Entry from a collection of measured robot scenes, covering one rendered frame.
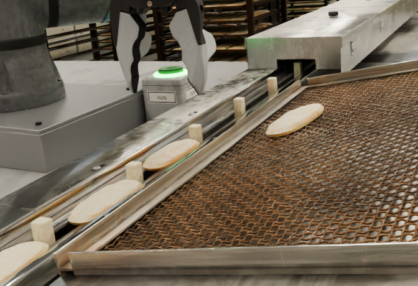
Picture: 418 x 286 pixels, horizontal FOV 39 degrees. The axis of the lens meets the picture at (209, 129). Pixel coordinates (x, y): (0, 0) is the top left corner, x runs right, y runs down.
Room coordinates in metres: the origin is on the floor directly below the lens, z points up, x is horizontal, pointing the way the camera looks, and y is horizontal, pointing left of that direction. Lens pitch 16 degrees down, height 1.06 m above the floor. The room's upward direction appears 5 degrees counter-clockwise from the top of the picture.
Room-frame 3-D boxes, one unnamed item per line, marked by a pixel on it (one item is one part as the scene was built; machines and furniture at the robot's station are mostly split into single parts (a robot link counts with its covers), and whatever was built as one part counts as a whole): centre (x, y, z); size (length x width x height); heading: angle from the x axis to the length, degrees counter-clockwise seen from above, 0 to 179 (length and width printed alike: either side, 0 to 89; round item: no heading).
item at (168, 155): (0.65, 0.04, 0.86); 0.10 x 0.04 x 0.01; 151
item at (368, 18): (1.60, -0.44, 0.89); 1.25 x 0.18 x 0.09; 153
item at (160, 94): (0.91, 0.05, 0.84); 0.08 x 0.08 x 0.11; 63
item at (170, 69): (0.92, 0.05, 0.90); 0.04 x 0.04 x 0.02
